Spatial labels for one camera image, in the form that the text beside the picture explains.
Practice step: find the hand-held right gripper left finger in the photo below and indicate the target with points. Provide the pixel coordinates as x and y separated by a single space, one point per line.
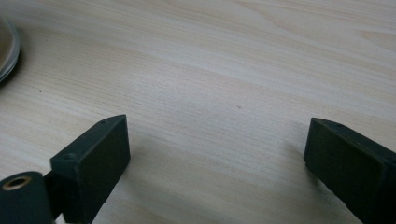
93 165

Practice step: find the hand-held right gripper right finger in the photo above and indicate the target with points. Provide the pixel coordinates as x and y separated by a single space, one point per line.
351 168

